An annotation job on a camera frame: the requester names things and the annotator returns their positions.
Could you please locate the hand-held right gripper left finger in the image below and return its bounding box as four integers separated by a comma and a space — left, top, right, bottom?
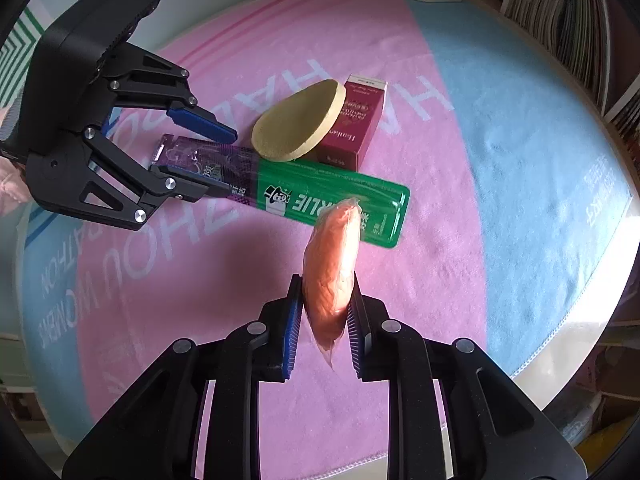
62, 275, 306, 480

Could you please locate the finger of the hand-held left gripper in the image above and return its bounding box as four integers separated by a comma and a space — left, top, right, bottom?
25, 127, 233, 233
92, 42, 238, 143

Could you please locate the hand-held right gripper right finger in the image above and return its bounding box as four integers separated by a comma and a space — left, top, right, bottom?
347, 285, 588, 480

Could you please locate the purple foil packet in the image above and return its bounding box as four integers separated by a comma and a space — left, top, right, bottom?
150, 133, 261, 206

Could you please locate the orange plastic packet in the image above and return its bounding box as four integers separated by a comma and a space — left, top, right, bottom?
301, 198, 362, 372

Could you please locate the yellow oval sponge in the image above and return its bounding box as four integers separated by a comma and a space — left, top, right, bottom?
251, 78, 347, 162

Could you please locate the green toothpaste box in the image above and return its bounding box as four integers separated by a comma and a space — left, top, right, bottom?
252, 157, 411, 248

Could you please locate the dark red carton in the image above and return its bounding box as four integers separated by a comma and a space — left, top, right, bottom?
317, 74, 388, 171

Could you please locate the pink blue printed blanket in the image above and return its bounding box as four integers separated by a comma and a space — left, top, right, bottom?
15, 0, 631, 473

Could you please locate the row of dark books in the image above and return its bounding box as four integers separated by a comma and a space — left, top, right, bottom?
607, 102, 640, 143

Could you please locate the row of grey magazines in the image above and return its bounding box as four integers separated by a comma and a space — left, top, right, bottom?
500, 0, 608, 101

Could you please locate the green striped wall poster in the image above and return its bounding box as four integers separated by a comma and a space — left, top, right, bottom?
0, 7, 43, 111

